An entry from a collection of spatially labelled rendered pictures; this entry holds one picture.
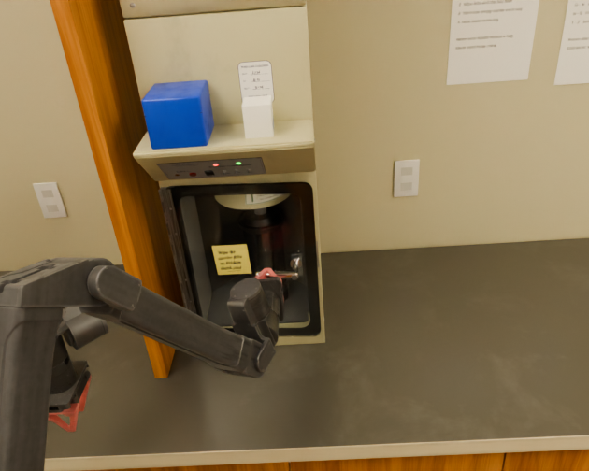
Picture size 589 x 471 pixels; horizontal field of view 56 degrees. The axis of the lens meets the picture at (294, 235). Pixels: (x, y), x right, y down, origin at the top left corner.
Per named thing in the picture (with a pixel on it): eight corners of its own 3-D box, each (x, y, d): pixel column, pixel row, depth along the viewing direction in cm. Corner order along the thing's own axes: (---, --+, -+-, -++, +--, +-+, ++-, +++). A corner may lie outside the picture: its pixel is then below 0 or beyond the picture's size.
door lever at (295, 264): (259, 268, 121) (257, 258, 120) (302, 267, 120) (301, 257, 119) (255, 283, 117) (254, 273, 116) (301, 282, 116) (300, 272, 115)
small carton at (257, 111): (247, 128, 104) (243, 97, 101) (274, 126, 104) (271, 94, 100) (245, 138, 99) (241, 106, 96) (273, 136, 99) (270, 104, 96)
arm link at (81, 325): (6, 306, 95) (10, 300, 87) (70, 276, 101) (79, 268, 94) (39, 367, 95) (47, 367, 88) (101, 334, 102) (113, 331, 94)
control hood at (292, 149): (156, 176, 113) (145, 129, 107) (316, 166, 111) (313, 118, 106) (142, 203, 103) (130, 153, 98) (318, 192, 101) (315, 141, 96)
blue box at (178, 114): (163, 129, 107) (153, 82, 102) (214, 126, 106) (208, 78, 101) (150, 149, 98) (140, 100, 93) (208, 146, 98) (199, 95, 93)
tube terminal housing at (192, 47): (208, 288, 158) (152, -3, 118) (322, 281, 157) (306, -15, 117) (193, 349, 137) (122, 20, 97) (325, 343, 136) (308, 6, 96)
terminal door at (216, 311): (194, 335, 134) (163, 185, 113) (322, 335, 131) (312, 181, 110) (193, 336, 133) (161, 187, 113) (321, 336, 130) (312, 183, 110)
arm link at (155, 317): (27, 296, 67) (89, 300, 62) (45, 252, 69) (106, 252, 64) (224, 375, 101) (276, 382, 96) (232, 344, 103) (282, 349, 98)
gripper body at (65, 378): (90, 367, 102) (79, 336, 98) (71, 411, 93) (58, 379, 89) (55, 368, 102) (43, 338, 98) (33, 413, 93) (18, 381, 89)
